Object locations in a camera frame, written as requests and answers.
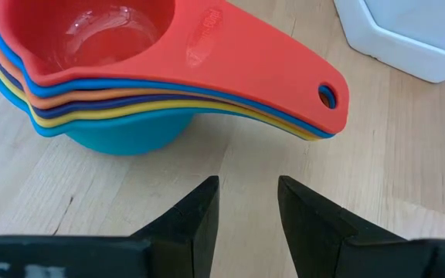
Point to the white hexagonal planter pot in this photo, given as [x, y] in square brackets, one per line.
[408, 46]

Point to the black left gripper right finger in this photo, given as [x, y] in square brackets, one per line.
[330, 247]

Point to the large cyan measuring cup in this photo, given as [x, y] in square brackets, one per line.
[130, 135]

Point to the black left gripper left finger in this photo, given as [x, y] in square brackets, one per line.
[176, 247]

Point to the red measuring cup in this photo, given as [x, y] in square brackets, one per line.
[245, 58]

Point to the yellow measuring cup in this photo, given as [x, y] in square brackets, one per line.
[60, 121]

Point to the orange measuring cup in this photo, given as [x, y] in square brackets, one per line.
[60, 101]

